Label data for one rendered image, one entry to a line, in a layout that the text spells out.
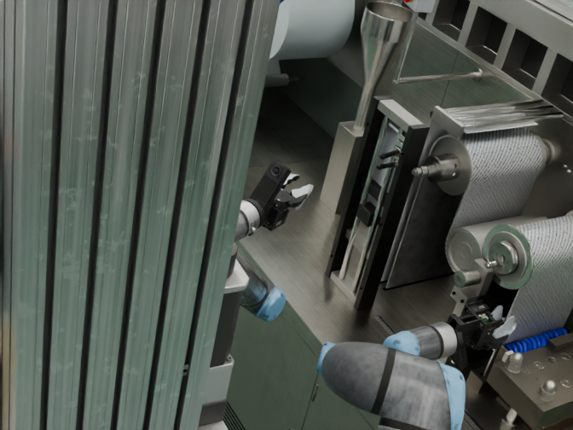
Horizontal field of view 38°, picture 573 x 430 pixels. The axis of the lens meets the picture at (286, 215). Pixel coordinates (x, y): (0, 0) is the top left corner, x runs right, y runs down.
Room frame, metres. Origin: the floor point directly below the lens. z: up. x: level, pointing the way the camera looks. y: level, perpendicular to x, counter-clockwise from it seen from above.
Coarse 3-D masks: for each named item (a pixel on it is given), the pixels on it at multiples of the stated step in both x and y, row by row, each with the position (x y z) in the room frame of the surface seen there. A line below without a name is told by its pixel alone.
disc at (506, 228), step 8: (504, 224) 1.61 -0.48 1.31; (496, 232) 1.62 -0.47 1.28; (512, 232) 1.59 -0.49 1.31; (520, 232) 1.58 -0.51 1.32; (488, 240) 1.63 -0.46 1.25; (504, 240) 1.60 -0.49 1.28; (520, 240) 1.57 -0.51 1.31; (528, 248) 1.55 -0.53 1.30; (528, 256) 1.54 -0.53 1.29; (528, 264) 1.54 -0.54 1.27; (528, 272) 1.53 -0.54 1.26; (496, 280) 1.58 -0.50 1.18; (520, 280) 1.54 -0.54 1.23; (528, 280) 1.52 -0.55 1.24; (512, 288) 1.54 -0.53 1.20
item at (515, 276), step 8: (504, 232) 1.60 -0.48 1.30; (496, 240) 1.61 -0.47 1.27; (512, 240) 1.58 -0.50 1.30; (488, 248) 1.62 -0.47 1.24; (520, 248) 1.56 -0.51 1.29; (488, 256) 1.62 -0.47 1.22; (520, 256) 1.55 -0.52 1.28; (520, 264) 1.55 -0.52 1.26; (496, 272) 1.59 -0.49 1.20; (520, 272) 1.54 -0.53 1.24; (504, 280) 1.56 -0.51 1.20; (512, 280) 1.55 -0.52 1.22
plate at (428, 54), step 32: (416, 32) 2.44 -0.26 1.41; (416, 64) 2.41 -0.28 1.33; (448, 64) 2.31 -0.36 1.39; (480, 64) 2.22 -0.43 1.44; (416, 96) 2.38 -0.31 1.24; (448, 96) 2.28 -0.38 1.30; (480, 96) 2.19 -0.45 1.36; (512, 96) 2.11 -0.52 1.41; (544, 128) 2.00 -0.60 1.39; (544, 192) 1.94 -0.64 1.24
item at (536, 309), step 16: (528, 288) 1.55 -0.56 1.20; (544, 288) 1.59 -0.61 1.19; (560, 288) 1.63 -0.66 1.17; (512, 304) 1.54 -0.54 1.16; (528, 304) 1.57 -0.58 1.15; (544, 304) 1.60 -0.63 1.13; (560, 304) 1.64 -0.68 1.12; (528, 320) 1.58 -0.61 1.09; (544, 320) 1.62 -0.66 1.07; (560, 320) 1.66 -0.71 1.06; (512, 336) 1.56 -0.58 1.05; (528, 336) 1.60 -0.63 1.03
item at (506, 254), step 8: (496, 248) 1.58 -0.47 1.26; (504, 248) 1.57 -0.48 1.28; (512, 248) 1.57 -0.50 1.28; (496, 256) 1.58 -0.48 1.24; (504, 256) 1.57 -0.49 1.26; (512, 256) 1.55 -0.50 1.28; (504, 264) 1.56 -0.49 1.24; (512, 264) 1.54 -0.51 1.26; (504, 272) 1.55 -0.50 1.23; (512, 272) 1.55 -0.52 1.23
